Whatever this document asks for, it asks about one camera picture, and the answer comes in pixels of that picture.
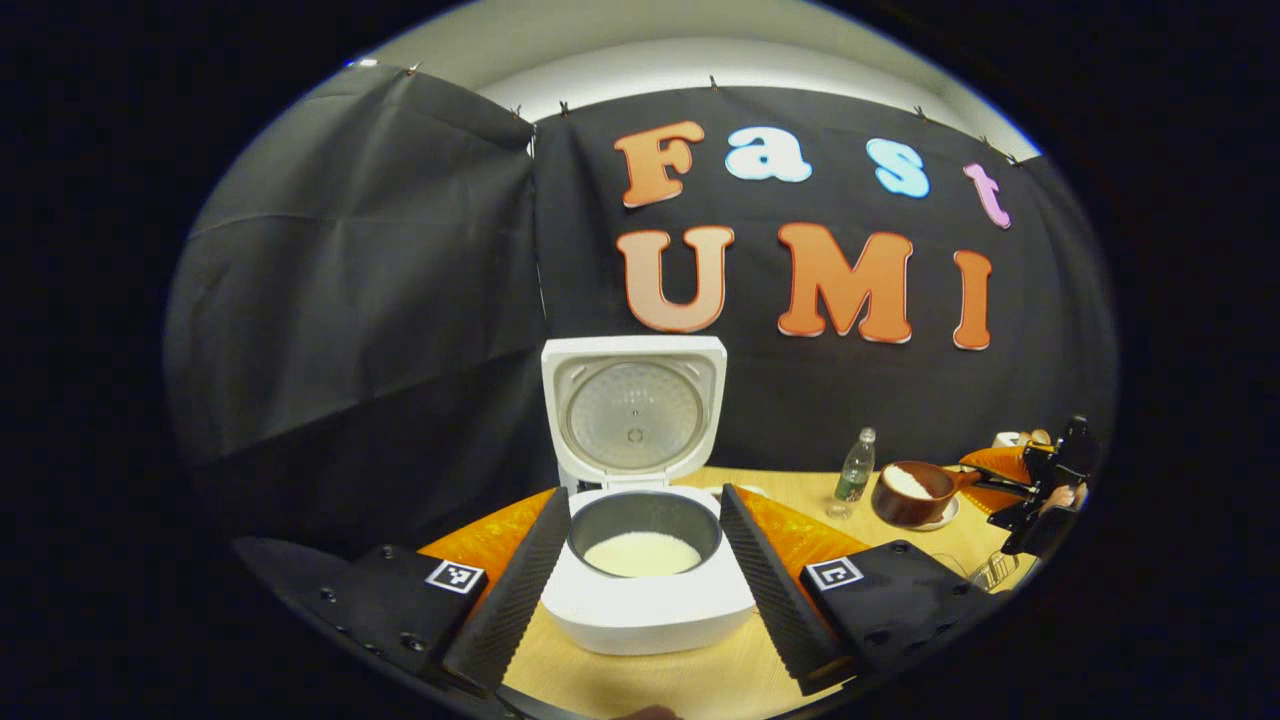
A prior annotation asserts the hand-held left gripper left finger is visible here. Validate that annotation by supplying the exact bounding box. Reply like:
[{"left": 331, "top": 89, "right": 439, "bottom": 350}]
[{"left": 290, "top": 487, "right": 573, "bottom": 693}]

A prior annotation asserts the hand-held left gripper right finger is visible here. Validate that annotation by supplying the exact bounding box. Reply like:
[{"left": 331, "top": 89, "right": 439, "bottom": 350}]
[{"left": 718, "top": 484, "right": 1001, "bottom": 698}]

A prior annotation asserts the brown wooden spoon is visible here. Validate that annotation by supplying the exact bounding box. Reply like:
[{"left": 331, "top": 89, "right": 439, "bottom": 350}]
[{"left": 871, "top": 461, "right": 1031, "bottom": 528}]

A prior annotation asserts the white rice cooker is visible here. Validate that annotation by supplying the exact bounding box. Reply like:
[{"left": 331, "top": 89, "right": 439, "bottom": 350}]
[{"left": 540, "top": 335, "right": 758, "bottom": 657}]

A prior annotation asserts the white rice mass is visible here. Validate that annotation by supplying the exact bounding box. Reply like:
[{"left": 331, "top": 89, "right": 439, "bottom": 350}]
[{"left": 583, "top": 532, "right": 703, "bottom": 578}]

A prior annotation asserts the clear plastic water bottle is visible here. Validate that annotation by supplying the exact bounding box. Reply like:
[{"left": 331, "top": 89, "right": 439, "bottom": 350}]
[{"left": 826, "top": 427, "right": 878, "bottom": 519}]

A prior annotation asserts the black backdrop cloth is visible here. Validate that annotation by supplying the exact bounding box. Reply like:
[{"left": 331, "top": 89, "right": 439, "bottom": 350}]
[{"left": 165, "top": 65, "right": 1119, "bottom": 561}]

